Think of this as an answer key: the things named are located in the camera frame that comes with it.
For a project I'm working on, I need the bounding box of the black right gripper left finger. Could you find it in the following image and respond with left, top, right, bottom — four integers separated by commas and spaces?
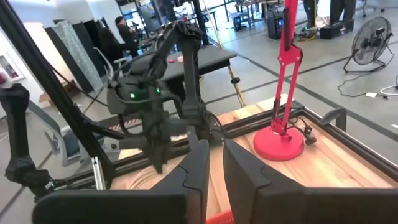
32, 139, 211, 224

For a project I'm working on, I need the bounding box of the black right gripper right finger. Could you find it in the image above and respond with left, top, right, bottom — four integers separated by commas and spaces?
223, 139, 398, 224

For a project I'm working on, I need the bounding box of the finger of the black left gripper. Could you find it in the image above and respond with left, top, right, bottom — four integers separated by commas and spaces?
119, 135, 174, 175
185, 125, 201, 149

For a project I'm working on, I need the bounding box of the black jointed mount arm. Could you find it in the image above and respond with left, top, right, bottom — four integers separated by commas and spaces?
0, 83, 60, 200

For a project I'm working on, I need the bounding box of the white chair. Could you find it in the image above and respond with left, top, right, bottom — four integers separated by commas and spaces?
93, 46, 129, 79

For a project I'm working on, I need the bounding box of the red desk lamp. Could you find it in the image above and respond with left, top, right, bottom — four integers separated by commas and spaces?
252, 0, 306, 162

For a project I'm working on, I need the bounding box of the yellow rod with black knob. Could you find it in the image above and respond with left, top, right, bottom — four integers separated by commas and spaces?
228, 64, 248, 108

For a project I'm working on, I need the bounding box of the orange plastic bin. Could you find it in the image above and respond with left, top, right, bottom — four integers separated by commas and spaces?
205, 209, 235, 224

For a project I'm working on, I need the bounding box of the black desk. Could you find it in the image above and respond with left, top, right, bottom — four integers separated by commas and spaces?
136, 44, 238, 95

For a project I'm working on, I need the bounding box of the grey chair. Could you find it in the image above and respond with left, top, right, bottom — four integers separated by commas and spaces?
27, 100, 82, 168

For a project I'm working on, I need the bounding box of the grey partition panel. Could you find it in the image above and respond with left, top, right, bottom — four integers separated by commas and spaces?
44, 19, 105, 93

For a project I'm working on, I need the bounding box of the small black computer tower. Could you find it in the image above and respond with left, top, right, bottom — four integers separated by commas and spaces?
266, 10, 285, 40

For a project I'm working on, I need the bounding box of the black box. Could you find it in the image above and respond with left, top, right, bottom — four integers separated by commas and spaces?
319, 18, 355, 40

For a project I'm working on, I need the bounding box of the black floor fan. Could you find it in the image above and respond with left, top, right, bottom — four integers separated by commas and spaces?
343, 16, 395, 75

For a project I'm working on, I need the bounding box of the silver aluminium bracket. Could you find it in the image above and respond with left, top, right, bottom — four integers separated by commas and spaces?
91, 156, 107, 191

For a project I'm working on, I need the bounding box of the black lamp power cable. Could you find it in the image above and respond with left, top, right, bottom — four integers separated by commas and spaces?
287, 116, 318, 146

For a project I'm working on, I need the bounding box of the black aluminium table frame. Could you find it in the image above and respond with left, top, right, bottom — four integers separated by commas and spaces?
0, 0, 398, 191

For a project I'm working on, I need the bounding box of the black curved bracket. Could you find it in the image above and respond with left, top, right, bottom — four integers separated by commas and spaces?
320, 106, 348, 133

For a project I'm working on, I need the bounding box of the black floor cable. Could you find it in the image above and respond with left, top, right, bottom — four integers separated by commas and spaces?
336, 72, 390, 100

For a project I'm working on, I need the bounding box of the framed wall picture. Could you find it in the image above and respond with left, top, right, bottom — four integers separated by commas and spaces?
0, 54, 25, 82

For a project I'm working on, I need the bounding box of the white floor cable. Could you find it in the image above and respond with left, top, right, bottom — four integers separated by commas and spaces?
379, 83, 398, 96

